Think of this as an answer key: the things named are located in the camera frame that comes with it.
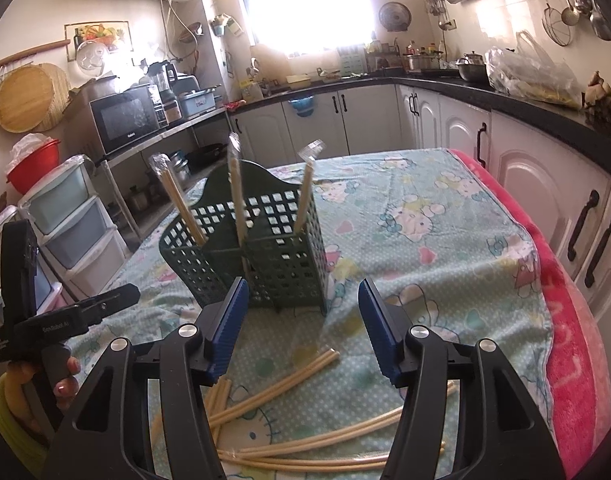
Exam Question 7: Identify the clear plastic bag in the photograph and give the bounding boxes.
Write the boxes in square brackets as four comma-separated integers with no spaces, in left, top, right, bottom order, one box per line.
[485,30,583,106]

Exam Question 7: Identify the fruit wall poster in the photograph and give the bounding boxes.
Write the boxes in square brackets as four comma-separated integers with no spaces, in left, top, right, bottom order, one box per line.
[64,21,131,53]

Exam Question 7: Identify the wooden rolling pin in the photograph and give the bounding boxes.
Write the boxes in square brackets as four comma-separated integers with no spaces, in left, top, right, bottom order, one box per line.
[0,39,71,76]

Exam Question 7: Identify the brown leafy bundle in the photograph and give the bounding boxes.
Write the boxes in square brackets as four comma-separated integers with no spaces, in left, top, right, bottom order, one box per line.
[583,71,611,133]

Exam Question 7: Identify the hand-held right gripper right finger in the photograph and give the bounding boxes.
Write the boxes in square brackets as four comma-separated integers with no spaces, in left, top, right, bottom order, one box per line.
[358,277,561,480]

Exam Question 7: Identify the round dark wall fan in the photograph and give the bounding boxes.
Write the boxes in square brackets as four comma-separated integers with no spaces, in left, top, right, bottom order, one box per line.
[378,1,412,32]

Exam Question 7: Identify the pink fleece blanket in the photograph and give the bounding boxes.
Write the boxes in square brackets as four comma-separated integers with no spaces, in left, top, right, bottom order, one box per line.
[448,147,611,478]

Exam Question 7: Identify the blue grey box appliance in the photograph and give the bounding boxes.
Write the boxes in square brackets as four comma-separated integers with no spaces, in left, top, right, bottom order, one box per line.
[178,85,224,121]

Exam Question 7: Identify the black kitchen countertop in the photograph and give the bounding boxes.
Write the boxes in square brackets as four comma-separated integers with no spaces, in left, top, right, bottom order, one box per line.
[226,72,611,183]

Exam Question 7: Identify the yellow green round object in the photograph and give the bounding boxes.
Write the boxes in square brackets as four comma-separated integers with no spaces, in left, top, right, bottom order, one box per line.
[0,375,51,461]

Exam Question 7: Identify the small white fan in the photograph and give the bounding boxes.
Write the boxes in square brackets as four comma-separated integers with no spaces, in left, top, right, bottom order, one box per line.
[76,40,110,78]

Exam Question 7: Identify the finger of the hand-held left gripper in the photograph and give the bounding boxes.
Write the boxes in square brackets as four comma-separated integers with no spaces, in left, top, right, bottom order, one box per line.
[77,283,141,326]

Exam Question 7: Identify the cartoon printed blanket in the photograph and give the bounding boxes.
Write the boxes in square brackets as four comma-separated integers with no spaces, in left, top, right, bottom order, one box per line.
[66,147,553,480]

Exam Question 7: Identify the red plastic basin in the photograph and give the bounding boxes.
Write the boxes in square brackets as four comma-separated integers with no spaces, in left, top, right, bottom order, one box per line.
[6,139,62,195]

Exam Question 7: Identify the round bamboo trays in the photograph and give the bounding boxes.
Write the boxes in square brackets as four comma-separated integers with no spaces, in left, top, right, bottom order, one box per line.
[0,62,71,133]

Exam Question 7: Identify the blue white drawer unit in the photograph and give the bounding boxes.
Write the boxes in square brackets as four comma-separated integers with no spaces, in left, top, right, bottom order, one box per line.
[0,205,61,311]

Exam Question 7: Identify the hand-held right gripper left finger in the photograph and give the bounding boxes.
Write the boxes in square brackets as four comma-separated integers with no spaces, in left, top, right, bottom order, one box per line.
[43,277,250,480]

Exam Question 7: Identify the white wall caddy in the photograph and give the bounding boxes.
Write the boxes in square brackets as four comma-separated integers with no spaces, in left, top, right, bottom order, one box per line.
[210,14,246,37]

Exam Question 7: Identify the steel cooking pot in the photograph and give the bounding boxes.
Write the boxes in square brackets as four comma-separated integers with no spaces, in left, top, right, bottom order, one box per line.
[403,50,443,72]

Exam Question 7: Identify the wire mesh strainer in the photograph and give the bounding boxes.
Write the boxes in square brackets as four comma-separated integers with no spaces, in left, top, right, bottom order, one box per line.
[535,0,572,47]

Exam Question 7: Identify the black blender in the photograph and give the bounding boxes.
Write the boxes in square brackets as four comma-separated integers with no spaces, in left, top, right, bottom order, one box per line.
[146,60,179,111]

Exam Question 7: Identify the green plastic utensil basket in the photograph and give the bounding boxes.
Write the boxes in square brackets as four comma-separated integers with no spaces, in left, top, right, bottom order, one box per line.
[159,159,331,317]

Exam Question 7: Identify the pile of chopsticks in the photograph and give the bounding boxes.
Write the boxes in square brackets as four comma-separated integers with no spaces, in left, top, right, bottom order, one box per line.
[148,350,459,473]

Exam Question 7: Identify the person's left hand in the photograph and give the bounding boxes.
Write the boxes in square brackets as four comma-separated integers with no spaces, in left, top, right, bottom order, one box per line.
[6,357,82,433]

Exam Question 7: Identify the dark lidded pot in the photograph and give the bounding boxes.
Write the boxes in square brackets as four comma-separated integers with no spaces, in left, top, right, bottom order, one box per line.
[455,51,489,83]

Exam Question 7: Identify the water heater hose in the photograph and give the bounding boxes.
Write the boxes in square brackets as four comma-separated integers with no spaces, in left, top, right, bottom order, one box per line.
[158,0,204,61]

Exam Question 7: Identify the steel pot under table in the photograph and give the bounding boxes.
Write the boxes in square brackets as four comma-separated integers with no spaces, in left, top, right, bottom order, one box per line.
[170,152,192,187]

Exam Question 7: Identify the grey green drawer unit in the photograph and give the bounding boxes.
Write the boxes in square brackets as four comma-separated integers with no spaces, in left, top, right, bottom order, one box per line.
[18,157,129,301]

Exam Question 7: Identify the hanging corner utensils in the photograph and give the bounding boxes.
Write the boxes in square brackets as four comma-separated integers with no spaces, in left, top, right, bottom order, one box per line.
[425,0,449,31]

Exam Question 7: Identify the black microwave oven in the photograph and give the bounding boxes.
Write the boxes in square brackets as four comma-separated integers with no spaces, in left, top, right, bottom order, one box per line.
[90,85,161,156]

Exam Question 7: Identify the clear bag in basin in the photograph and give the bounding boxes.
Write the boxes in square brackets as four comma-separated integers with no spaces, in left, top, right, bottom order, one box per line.
[10,132,56,158]

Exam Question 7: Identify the bright window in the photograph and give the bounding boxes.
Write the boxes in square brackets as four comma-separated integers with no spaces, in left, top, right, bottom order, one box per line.
[236,0,376,56]

